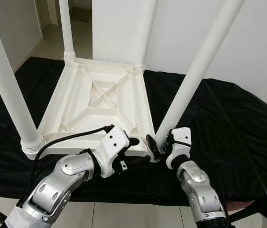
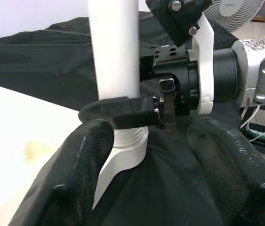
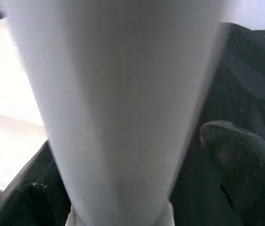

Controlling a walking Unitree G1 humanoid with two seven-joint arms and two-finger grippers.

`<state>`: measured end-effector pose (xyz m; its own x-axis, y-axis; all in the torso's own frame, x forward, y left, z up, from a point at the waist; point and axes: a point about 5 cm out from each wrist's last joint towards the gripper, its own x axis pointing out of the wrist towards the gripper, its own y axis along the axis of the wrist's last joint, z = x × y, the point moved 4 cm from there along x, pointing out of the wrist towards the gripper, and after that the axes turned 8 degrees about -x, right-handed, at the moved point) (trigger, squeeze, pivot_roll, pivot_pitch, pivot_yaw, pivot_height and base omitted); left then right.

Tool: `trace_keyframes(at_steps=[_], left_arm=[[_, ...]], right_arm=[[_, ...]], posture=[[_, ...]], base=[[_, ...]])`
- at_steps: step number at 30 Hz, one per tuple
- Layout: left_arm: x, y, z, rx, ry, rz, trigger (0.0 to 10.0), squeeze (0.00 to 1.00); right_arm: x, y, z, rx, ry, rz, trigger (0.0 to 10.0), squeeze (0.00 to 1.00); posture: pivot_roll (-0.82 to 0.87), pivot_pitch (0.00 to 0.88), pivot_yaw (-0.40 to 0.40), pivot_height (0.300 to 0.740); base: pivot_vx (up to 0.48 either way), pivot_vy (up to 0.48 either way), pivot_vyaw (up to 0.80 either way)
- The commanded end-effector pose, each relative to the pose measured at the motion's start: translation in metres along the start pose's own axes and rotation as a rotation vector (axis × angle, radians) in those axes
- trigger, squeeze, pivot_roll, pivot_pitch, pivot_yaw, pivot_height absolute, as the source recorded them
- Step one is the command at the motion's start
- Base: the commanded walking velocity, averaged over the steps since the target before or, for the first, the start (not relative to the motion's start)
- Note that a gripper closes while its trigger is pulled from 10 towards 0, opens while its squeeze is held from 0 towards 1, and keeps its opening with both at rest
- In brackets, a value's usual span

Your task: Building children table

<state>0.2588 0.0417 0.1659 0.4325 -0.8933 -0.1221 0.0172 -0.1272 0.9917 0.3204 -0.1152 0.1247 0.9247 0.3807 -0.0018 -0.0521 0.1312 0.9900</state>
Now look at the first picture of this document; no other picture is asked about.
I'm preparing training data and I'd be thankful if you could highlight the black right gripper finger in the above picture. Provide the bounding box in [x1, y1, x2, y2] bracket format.
[146, 134, 162, 160]

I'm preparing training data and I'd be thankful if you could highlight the white plastic children table top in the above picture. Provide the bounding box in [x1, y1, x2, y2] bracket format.
[22, 57, 165, 162]

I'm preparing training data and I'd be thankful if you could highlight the pink cloth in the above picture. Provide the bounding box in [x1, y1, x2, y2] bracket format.
[226, 199, 257, 212]

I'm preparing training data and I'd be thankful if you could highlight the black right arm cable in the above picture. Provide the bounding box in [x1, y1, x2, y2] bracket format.
[171, 139, 193, 148]

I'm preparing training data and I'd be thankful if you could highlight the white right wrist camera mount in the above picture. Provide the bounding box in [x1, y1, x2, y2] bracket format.
[166, 127, 192, 169]

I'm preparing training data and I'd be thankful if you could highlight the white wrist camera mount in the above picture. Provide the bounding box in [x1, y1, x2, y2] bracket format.
[166, 127, 192, 169]
[94, 126, 130, 179]

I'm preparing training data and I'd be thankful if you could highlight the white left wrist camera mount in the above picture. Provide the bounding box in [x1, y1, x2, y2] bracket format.
[94, 126, 130, 179]

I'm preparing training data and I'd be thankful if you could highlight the white door frame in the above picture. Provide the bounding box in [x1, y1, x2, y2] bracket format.
[48, 0, 60, 25]

